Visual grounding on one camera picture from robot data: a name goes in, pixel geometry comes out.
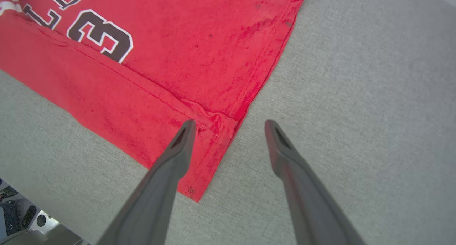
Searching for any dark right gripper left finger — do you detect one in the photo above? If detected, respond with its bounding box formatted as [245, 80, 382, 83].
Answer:
[96, 119, 197, 245]

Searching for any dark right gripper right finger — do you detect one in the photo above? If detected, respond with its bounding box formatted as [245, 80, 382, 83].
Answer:
[265, 119, 366, 245]

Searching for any red white basketball jersey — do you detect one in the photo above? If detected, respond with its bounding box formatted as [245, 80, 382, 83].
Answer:
[0, 0, 311, 203]

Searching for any grey fabric sofa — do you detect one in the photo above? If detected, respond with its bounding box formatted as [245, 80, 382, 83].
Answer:
[0, 0, 456, 245]

